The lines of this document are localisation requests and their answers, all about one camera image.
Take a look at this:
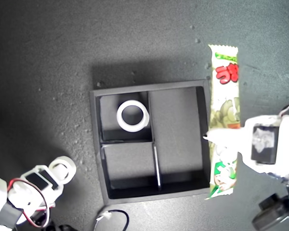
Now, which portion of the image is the small white tape roll green core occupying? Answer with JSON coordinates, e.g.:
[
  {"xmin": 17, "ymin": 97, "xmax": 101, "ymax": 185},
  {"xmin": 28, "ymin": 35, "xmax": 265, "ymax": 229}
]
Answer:
[{"xmin": 49, "ymin": 155, "xmax": 77, "ymax": 185}]

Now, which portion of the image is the snack bar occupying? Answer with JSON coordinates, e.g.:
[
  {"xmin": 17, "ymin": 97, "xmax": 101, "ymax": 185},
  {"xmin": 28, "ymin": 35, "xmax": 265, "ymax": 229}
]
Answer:
[{"xmin": 204, "ymin": 44, "xmax": 241, "ymax": 200}]

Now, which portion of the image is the large white tape roll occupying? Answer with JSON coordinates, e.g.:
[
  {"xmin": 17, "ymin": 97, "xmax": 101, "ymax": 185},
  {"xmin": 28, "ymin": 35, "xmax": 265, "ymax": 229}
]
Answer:
[{"xmin": 116, "ymin": 100, "xmax": 150, "ymax": 132}]

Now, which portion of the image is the black tray with wells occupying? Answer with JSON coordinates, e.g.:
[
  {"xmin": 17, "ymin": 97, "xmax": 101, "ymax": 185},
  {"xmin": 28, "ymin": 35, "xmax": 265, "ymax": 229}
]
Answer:
[{"xmin": 90, "ymin": 79, "xmax": 214, "ymax": 205}]

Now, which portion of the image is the red wire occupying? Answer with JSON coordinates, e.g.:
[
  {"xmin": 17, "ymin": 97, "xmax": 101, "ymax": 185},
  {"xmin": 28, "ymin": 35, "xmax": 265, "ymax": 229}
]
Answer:
[{"xmin": 6, "ymin": 178, "xmax": 51, "ymax": 229}]

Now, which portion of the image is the small white cable connector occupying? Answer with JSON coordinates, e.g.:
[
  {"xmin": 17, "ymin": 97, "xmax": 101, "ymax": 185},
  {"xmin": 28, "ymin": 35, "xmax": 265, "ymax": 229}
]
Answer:
[{"xmin": 95, "ymin": 210, "xmax": 113, "ymax": 222}]

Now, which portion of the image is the black cable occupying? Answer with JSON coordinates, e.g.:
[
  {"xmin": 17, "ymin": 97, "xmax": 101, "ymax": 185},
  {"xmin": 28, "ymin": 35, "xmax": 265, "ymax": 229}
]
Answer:
[{"xmin": 110, "ymin": 209, "xmax": 130, "ymax": 231}]

